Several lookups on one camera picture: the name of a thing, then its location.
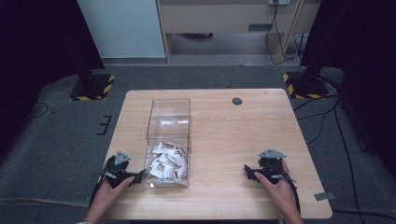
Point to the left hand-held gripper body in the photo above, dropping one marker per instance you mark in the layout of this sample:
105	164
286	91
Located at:
116	174

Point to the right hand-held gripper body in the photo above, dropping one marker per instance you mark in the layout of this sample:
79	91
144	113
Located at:
271	165

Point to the pile of white packets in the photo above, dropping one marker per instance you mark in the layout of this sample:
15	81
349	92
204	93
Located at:
168	163

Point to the clear plastic box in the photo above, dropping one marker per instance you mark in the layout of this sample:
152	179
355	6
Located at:
168	143

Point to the person's left hand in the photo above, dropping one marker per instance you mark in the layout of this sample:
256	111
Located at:
107	196

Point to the person's right hand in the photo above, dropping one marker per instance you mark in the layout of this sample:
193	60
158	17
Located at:
278	193

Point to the grey tape strip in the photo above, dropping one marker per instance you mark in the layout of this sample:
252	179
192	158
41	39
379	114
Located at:
324	196

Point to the dark round table grommet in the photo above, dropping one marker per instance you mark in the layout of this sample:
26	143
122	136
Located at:
237	101

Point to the black stand base striped edge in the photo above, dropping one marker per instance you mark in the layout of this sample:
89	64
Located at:
306	85
92	87

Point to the white cabinet panel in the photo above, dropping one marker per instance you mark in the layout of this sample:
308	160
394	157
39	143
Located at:
121	28

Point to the black curtain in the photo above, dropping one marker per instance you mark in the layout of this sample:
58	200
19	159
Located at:
37	46
358	46

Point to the light wooden desk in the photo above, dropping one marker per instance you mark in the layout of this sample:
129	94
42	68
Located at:
218	18

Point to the white power strip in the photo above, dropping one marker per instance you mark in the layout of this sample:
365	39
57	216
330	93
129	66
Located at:
279	2

